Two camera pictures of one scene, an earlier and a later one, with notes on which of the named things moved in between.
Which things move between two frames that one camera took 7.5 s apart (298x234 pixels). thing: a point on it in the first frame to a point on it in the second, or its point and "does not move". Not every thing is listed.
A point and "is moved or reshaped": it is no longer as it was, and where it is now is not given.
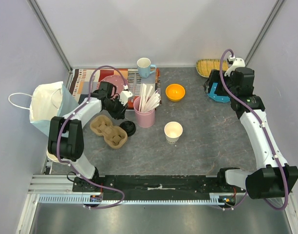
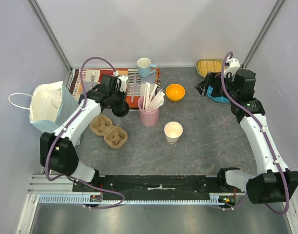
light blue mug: [143, 65] does not move
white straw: [153, 102] to [152, 94]
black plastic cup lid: [129, 126] is moved or reshaped
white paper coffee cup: [173, 131] does not move
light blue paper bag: [53, 99] does not move
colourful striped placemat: [83, 81] does not move
